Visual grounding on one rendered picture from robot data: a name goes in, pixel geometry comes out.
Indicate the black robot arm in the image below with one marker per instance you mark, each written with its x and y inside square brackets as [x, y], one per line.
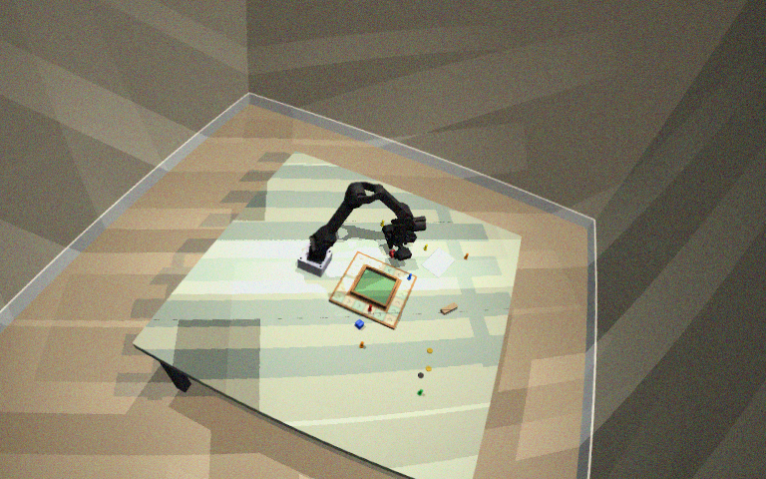
[355, 196]

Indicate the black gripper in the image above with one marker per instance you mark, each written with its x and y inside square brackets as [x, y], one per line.
[393, 239]

